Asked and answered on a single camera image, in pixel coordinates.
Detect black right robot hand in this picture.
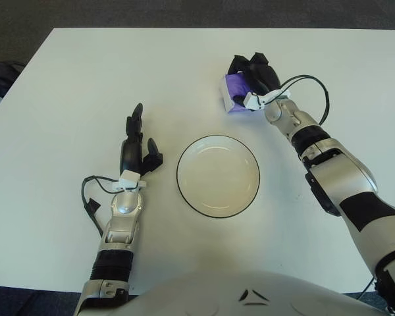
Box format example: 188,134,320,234
226,51,282,108

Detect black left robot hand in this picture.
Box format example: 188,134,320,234
118,103,165,176

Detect purple tissue paper pack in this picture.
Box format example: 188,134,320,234
219,73,259,116

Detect white plate with black rim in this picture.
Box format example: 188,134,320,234
176,134,262,219

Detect black bag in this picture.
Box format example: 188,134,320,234
0,59,26,107

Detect grey robot torso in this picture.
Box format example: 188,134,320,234
118,269,394,316

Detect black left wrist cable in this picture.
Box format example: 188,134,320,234
81,174,123,236

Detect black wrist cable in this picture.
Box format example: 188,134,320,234
81,174,123,236
278,74,330,126

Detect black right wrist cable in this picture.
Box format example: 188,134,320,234
278,74,330,126

